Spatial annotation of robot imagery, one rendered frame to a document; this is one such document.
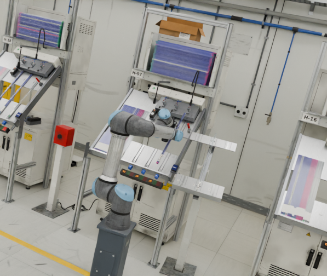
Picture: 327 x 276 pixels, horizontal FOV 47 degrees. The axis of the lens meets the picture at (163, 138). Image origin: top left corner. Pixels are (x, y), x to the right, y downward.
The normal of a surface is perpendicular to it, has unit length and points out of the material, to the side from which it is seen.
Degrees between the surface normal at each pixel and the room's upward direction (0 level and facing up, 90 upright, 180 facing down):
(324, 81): 90
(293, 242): 90
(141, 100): 43
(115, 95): 90
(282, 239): 90
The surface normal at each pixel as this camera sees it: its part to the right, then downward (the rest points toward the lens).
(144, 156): -0.09, -0.61
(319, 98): -0.37, 0.12
